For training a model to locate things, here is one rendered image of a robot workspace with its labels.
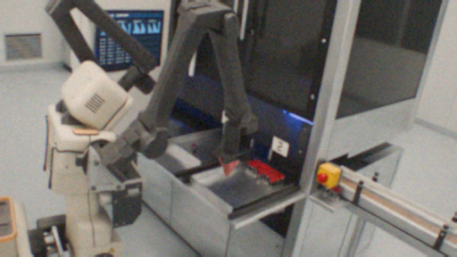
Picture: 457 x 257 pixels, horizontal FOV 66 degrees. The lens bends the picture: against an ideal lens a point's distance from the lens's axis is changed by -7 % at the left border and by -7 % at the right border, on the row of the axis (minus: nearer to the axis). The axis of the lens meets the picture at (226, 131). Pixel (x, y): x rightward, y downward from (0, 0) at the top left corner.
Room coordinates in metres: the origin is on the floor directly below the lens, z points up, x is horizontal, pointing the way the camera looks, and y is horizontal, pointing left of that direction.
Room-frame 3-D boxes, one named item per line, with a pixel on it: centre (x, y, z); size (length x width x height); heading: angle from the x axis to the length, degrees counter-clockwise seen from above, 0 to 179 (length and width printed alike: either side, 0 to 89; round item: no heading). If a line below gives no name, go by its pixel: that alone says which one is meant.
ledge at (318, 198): (1.35, -0.47, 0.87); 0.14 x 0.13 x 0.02; 134
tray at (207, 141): (1.67, 0.06, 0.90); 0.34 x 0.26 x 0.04; 134
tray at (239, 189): (1.35, -0.09, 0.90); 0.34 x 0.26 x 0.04; 133
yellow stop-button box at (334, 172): (1.33, -0.43, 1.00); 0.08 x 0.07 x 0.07; 134
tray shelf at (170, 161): (1.50, 0.00, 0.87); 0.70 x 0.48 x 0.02; 44
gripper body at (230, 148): (1.19, -0.02, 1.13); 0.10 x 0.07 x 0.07; 133
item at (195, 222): (2.44, -0.02, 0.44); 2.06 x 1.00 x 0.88; 44
